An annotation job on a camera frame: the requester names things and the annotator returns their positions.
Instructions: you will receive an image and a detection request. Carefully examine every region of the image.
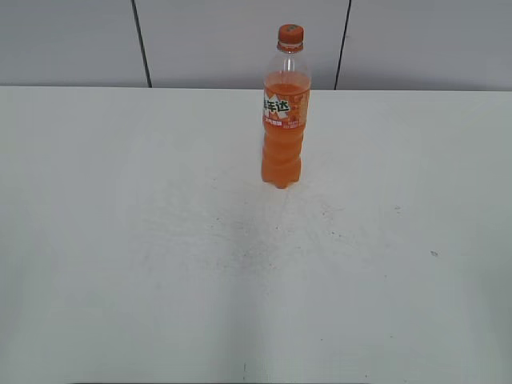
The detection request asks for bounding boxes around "orange soda plastic bottle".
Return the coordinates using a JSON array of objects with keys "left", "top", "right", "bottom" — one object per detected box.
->
[{"left": 262, "top": 42, "right": 311, "bottom": 189}]

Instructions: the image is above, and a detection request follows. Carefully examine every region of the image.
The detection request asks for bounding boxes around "orange bottle cap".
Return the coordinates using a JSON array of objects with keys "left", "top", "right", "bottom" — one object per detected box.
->
[{"left": 278, "top": 24, "right": 304, "bottom": 45}]

